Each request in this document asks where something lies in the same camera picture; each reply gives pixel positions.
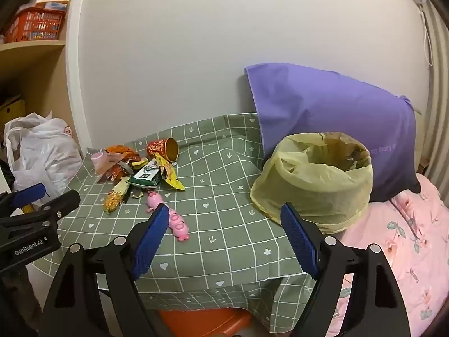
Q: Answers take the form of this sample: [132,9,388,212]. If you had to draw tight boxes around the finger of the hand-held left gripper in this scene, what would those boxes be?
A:
[0,190,81,242]
[0,183,47,217]

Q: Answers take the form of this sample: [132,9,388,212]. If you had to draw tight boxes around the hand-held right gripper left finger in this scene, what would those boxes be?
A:
[38,203,171,337]

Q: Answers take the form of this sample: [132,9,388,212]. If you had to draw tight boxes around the orange plastic stool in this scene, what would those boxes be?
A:
[158,307,253,336]

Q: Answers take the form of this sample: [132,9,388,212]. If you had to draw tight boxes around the white pleated curtain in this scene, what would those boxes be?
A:
[421,0,449,204]

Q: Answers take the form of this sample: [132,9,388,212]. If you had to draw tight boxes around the pink plastic cup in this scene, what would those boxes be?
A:
[90,151,113,175]

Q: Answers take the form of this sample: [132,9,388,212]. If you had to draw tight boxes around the small orange snack packet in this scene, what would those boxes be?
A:
[105,163,134,182]

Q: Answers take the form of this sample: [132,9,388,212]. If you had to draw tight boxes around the white curtain cord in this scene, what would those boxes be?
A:
[419,2,434,67]

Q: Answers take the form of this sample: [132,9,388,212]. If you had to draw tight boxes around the pink floral bedsheet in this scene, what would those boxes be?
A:
[316,174,449,337]

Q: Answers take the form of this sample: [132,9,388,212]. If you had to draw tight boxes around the dark snack packet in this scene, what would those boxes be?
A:
[123,184,144,204]

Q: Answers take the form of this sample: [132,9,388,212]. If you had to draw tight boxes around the orange plastic basket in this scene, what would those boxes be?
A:
[3,7,67,43]

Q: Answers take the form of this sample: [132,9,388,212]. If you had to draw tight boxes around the white plastic bag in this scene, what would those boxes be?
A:
[3,111,84,201]

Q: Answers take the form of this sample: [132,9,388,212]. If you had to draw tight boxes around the pink and yellow snack packet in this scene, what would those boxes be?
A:
[103,177,131,215]

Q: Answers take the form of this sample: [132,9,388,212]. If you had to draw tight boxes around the green checked tablecloth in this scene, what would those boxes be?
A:
[31,112,316,324]

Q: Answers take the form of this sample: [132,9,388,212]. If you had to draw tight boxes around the pink caterpillar toy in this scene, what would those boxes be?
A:
[146,191,190,243]

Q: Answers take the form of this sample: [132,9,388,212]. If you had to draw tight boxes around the yellow cardboard box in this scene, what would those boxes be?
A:
[0,95,27,127]

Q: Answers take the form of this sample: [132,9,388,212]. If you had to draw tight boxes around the red and gold paper cup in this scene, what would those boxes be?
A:
[146,138,180,162]

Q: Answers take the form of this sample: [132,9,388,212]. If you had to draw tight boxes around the green milk carton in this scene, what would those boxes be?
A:
[126,163,161,188]

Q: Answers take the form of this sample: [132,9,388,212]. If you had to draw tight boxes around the red orange snack packet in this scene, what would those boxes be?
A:
[104,145,141,164]

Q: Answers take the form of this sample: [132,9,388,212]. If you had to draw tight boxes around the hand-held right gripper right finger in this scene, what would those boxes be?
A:
[280,202,412,337]

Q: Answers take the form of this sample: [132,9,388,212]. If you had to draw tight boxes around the wooden shelf unit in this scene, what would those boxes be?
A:
[0,0,83,148]

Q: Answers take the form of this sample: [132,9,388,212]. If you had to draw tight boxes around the bin with yellow bag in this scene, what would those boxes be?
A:
[250,132,373,235]

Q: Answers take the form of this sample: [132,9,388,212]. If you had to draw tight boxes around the purple pillow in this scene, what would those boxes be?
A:
[244,63,421,202]

